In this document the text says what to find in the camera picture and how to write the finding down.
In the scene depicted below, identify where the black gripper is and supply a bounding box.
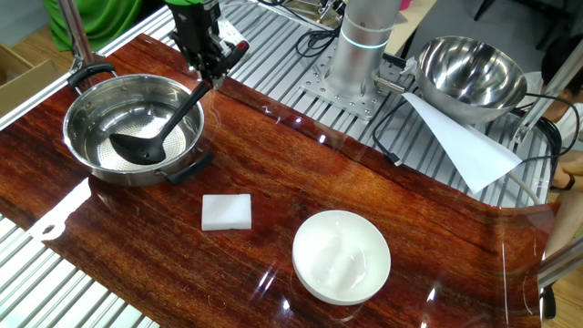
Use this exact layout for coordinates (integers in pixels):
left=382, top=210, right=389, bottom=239
left=169, top=0, right=239, bottom=88

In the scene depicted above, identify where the black ladle with red ring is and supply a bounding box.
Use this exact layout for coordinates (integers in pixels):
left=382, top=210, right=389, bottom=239
left=108, top=39, right=251, bottom=166

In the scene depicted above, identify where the white ceramic bowl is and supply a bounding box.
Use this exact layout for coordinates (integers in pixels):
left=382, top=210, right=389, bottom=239
left=291, top=209, right=393, bottom=306

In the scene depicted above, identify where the steel mixing bowl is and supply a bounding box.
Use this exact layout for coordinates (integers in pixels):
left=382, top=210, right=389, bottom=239
left=414, top=35, right=528, bottom=125

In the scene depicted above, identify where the green cloth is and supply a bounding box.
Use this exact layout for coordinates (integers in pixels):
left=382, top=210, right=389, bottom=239
left=43, top=0, right=145, bottom=54

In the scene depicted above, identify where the silver metal clamp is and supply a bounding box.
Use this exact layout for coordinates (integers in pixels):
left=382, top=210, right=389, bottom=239
left=316, top=0, right=346, bottom=22

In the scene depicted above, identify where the white sponge block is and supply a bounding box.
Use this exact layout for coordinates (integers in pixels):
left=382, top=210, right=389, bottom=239
left=200, top=193, right=253, bottom=232

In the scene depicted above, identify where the brown cardboard box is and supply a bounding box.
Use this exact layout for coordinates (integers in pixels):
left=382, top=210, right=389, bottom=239
left=0, top=43, right=60, bottom=118

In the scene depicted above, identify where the beige wooden board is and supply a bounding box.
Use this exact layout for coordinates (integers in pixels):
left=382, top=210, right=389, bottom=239
left=389, top=0, right=438, bottom=56

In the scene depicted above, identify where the wood pattern table mat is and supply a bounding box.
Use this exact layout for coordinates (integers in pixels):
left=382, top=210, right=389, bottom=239
left=0, top=32, right=561, bottom=328

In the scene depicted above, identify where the white paper sheet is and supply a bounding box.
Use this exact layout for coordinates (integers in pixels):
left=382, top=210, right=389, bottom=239
left=401, top=92, right=524, bottom=195

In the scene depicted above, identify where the person head black hair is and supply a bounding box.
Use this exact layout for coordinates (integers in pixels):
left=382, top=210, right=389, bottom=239
left=540, top=34, right=583, bottom=122

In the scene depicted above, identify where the white t-shirt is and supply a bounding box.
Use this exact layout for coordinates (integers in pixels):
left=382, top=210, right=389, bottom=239
left=518, top=70, right=583, bottom=151

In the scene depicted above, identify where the person bare limb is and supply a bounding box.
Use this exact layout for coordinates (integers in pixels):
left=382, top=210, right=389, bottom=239
left=544, top=190, right=583, bottom=259
left=550, top=152, right=583, bottom=191

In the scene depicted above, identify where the black wristband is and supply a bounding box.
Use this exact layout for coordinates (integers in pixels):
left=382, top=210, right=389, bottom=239
left=550, top=175, right=577, bottom=192

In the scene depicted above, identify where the black shoe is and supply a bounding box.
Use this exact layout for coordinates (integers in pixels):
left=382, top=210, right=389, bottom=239
left=539, top=284, right=557, bottom=321

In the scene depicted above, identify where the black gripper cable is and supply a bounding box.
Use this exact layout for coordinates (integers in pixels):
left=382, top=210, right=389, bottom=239
left=294, top=25, right=343, bottom=59

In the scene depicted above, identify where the steel pot with black handles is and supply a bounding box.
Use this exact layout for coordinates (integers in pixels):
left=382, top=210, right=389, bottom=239
left=62, top=62, right=215, bottom=188

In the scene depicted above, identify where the aluminium frame post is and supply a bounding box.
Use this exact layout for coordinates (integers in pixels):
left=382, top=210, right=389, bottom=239
left=512, top=49, right=583, bottom=145
left=56, top=0, right=99, bottom=69
left=537, top=236, right=583, bottom=289

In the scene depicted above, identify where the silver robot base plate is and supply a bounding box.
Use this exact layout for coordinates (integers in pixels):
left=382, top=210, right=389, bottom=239
left=298, top=43, right=411, bottom=122

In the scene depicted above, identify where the silver cable connector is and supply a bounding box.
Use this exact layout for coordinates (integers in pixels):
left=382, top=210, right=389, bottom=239
left=373, top=75, right=406, bottom=95

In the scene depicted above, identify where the black usb cable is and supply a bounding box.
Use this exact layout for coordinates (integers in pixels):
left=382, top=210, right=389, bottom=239
left=372, top=97, right=418, bottom=168

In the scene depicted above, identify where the grey hose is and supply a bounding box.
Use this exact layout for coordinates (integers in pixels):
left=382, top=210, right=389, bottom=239
left=505, top=170, right=543, bottom=206

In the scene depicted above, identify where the black chair frame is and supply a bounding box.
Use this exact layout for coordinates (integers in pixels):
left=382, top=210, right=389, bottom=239
left=473, top=0, right=575, bottom=51

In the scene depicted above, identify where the black cable bundle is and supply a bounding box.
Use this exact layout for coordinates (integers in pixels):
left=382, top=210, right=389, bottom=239
left=512, top=93, right=582, bottom=183

